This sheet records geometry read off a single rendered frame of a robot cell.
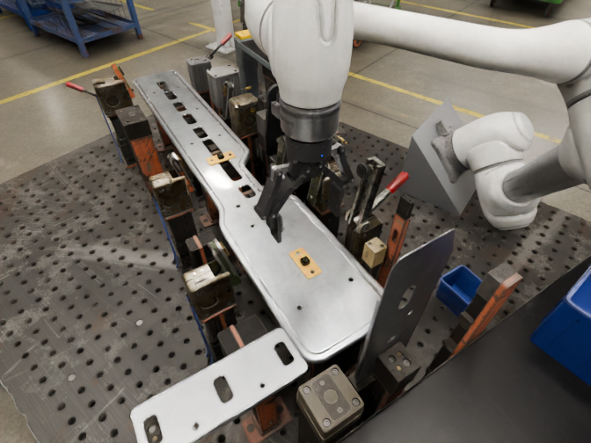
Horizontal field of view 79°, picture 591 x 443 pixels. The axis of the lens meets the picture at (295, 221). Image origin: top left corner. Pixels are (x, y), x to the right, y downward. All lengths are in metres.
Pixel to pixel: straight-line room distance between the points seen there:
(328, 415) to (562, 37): 0.69
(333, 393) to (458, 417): 0.20
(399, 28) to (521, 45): 0.19
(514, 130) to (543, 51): 0.65
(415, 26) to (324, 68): 0.24
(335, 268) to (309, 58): 0.47
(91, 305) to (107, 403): 0.31
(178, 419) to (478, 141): 1.18
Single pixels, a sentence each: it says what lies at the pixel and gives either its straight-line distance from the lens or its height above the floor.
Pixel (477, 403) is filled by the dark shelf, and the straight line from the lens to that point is 0.70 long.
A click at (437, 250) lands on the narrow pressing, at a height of 1.31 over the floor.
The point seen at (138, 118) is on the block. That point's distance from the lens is 1.35.
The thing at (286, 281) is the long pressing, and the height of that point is 1.00.
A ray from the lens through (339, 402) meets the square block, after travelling 0.61.
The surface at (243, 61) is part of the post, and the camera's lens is 1.56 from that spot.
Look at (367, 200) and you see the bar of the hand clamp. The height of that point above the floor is 1.13.
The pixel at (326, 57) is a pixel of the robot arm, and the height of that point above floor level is 1.47.
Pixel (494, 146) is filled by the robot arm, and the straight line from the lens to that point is 1.36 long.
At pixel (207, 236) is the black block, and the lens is 0.90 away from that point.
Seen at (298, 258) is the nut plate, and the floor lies 1.00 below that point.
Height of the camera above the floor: 1.64
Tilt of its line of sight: 45 degrees down
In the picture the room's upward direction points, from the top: straight up
